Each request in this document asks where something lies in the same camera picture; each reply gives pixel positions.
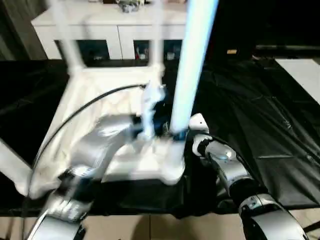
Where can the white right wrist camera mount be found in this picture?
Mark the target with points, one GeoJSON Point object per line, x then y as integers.
{"type": "Point", "coordinates": [200, 123]}

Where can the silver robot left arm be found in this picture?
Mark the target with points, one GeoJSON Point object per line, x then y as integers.
{"type": "Point", "coordinates": [100, 145]}

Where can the white flat board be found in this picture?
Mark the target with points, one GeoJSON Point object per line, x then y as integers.
{"type": "Point", "coordinates": [300, 75]}

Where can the black work mat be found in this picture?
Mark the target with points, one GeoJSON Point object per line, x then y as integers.
{"type": "Point", "coordinates": [262, 112]}

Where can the white cabinet with glass doors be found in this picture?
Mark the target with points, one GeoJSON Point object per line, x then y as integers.
{"type": "Point", "coordinates": [112, 27]}

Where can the white plastic table top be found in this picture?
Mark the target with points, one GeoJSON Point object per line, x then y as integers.
{"type": "Point", "coordinates": [87, 82]}

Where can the white mug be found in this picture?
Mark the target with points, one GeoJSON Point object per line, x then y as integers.
{"type": "Point", "coordinates": [170, 56]}
{"type": "Point", "coordinates": [143, 56]}

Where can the small yellow box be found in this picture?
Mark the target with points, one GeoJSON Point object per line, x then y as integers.
{"type": "Point", "coordinates": [232, 51]}

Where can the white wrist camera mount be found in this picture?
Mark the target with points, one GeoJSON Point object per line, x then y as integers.
{"type": "Point", "coordinates": [150, 105]}
{"type": "Point", "coordinates": [200, 123]}

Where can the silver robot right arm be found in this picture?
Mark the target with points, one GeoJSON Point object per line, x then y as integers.
{"type": "Point", "coordinates": [237, 170]}

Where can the grey curtain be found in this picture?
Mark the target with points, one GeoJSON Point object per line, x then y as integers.
{"type": "Point", "coordinates": [15, 32]}

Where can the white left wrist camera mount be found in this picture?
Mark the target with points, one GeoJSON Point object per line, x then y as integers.
{"type": "Point", "coordinates": [150, 105]}

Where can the black folding stand leg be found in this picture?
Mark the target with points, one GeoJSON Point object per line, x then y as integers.
{"type": "Point", "coordinates": [312, 225]}

